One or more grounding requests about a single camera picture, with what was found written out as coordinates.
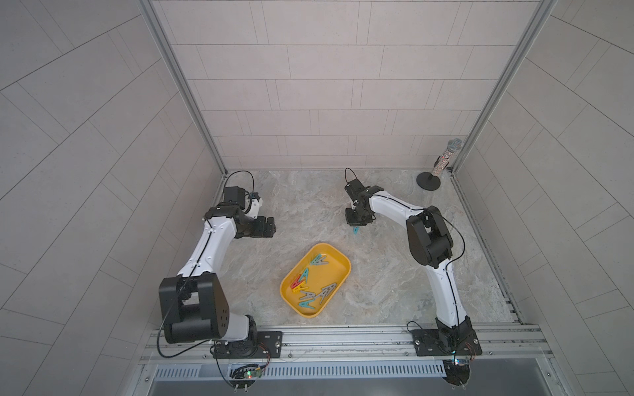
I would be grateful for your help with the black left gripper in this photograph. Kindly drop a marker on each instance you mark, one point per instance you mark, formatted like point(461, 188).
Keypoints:
point(258, 230)

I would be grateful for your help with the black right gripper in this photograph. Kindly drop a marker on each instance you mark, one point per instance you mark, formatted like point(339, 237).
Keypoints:
point(351, 220)

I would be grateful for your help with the grey clothespin tray top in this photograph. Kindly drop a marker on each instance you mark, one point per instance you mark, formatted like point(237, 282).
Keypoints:
point(319, 260)

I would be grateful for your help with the yellow plastic storage tray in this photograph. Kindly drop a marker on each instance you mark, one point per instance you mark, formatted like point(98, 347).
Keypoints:
point(337, 271)

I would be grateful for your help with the grey clothespin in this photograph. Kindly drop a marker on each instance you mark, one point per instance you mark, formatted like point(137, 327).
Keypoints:
point(307, 295)
point(326, 291)

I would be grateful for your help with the yellow clothespin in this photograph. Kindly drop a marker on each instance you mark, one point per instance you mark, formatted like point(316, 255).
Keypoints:
point(299, 288)

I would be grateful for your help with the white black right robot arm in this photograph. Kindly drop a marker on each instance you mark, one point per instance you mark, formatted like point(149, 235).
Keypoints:
point(430, 244)

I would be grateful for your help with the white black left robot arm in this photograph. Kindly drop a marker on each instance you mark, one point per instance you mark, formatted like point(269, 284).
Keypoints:
point(193, 304)

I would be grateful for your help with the pink clothespin in tray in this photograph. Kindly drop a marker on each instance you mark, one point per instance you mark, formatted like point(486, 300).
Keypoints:
point(298, 283)

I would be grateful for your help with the teal clothespin tray bottom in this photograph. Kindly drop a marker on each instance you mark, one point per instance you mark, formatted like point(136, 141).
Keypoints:
point(307, 304)

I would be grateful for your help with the left controller board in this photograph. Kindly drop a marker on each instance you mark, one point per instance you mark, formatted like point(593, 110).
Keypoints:
point(243, 377)

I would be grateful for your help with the controller board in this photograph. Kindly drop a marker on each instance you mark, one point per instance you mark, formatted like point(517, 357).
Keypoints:
point(457, 371)
point(243, 377)

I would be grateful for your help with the ventilation grille strip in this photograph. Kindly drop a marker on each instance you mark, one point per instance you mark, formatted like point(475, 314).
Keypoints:
point(309, 370)

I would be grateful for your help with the right controller board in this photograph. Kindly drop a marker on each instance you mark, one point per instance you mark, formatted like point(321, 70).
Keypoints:
point(457, 371)

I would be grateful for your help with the left corner metal profile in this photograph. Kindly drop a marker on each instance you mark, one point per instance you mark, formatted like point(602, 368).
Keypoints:
point(151, 17)

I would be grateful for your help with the corner metal profile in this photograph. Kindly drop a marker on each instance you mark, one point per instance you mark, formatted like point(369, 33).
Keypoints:
point(525, 43)
point(151, 17)

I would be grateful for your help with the right corner metal profile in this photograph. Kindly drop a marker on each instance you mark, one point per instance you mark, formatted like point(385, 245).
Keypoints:
point(525, 43)

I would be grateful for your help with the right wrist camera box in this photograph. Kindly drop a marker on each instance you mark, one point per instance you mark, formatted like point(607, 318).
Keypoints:
point(354, 189)

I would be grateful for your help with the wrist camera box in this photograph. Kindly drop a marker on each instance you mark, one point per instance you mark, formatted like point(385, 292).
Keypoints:
point(235, 195)
point(354, 189)

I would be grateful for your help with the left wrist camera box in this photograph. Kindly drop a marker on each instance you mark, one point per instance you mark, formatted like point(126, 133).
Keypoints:
point(235, 195)

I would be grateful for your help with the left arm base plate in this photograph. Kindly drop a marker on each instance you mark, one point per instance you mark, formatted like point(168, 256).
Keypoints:
point(266, 344)

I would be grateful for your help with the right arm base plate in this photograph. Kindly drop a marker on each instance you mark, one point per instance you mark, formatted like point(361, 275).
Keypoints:
point(433, 342)

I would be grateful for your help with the aluminium front rail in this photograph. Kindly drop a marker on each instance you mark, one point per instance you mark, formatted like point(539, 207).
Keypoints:
point(357, 343)

